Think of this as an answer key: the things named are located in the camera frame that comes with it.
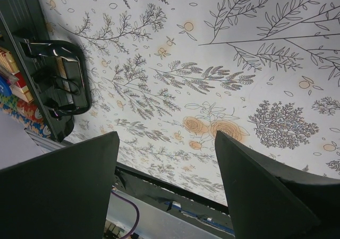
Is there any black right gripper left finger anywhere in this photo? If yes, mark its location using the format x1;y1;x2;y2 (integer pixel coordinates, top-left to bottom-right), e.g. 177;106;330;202
1;132;120;238

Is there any blue small blind button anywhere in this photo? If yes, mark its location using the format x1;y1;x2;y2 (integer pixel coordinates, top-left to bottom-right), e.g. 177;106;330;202
0;76;12;97

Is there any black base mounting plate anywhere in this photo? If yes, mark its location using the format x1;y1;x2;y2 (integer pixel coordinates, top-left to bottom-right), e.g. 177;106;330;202
113;163;235;238

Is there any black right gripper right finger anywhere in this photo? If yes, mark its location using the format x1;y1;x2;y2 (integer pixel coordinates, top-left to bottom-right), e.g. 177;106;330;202
215;131;339;238

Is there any black poker set case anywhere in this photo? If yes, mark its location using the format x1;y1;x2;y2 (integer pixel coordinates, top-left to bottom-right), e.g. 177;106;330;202
1;0;92;142

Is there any floral patterned table mat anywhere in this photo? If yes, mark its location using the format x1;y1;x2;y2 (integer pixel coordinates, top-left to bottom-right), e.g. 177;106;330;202
39;0;339;204

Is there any red Texas Holdem card deck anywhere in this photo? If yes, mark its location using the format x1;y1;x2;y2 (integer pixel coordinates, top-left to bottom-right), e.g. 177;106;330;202
1;47;33;103

